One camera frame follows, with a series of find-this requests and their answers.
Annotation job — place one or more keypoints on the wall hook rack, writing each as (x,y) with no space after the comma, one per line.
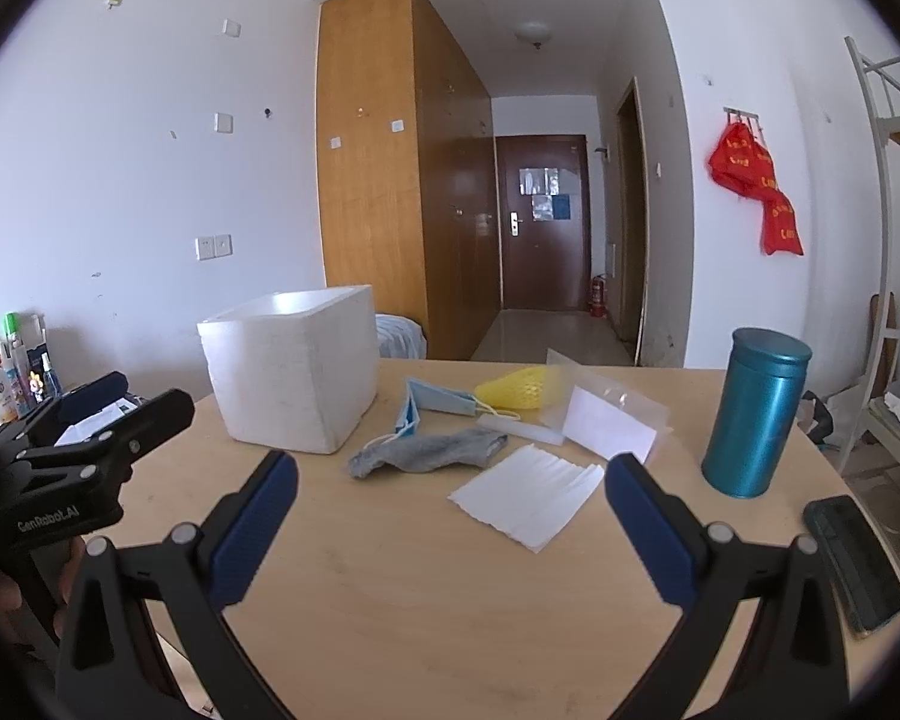
(742,115)

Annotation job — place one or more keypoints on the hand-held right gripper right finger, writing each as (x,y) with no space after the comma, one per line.
(649,529)

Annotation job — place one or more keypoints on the yellow foam fruit net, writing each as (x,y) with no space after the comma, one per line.
(521,386)

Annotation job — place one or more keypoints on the teal metal canister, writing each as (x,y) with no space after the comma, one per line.
(754,412)

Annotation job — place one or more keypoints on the wooden side door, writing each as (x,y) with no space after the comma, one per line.
(631,240)

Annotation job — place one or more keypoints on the green capped spray bottle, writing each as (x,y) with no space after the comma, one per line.
(15,360)

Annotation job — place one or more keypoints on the red fire extinguisher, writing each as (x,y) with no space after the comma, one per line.
(598,298)

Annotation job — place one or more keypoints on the white foam box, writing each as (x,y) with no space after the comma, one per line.
(292,375)

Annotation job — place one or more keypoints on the double wall switch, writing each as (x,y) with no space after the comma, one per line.
(214,247)

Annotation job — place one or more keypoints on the light blue bedding bundle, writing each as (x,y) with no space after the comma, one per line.
(399,336)

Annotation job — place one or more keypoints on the white foam strip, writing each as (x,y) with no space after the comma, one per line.
(525,431)

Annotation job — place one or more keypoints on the white printed paper sheets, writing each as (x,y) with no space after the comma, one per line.
(124,406)

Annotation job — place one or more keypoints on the white metal bunk bed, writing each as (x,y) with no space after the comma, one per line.
(881,165)

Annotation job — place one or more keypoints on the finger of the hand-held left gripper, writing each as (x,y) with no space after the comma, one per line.
(157,412)
(105,388)

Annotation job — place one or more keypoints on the white lotion bottle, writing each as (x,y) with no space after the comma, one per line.
(1,394)

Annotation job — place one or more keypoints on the wooden wardrobe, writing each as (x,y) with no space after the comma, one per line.
(375,165)

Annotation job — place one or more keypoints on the blue face mask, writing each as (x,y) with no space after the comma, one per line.
(435,399)

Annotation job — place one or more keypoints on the ceiling lamp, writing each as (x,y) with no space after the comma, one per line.
(534,34)

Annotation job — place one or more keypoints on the single wall switch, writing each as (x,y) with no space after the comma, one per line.
(223,122)
(232,28)

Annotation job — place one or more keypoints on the clear plastic bag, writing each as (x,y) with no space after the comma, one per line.
(607,420)

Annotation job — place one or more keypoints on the papers taped on door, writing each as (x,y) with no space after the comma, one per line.
(546,191)

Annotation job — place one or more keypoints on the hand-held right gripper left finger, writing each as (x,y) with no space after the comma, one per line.
(259,521)

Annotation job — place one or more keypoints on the grey sock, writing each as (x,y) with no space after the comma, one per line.
(427,451)

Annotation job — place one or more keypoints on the white paper tissue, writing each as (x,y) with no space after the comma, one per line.
(525,495)

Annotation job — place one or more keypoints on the dark blue box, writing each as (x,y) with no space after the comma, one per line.
(46,360)

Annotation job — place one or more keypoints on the black smartphone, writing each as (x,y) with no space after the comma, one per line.
(855,562)

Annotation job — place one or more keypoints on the dark brown entrance door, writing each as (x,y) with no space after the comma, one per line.
(544,262)

